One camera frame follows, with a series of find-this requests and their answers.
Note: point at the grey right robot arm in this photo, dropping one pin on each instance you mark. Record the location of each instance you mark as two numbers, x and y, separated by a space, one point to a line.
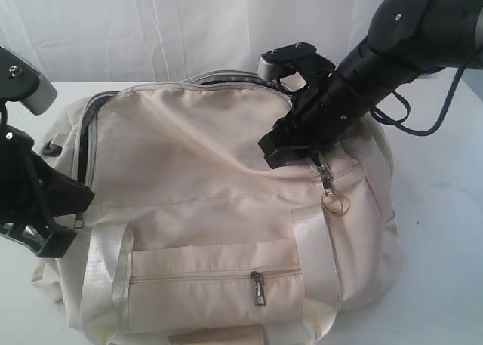
406 40

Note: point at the cream fabric duffel bag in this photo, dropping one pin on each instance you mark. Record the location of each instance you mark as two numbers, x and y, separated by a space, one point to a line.
193 239

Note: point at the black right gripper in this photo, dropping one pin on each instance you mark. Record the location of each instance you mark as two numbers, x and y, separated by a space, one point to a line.
330 106

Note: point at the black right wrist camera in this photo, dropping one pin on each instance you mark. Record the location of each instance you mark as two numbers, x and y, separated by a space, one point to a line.
300 59

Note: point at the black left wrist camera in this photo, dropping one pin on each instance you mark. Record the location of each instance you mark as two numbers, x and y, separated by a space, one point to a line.
22 82

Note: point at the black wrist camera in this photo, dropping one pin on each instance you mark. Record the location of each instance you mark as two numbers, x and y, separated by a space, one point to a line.
22 82
300 59

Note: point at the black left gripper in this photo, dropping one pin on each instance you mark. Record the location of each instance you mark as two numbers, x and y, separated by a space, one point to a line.
32 196

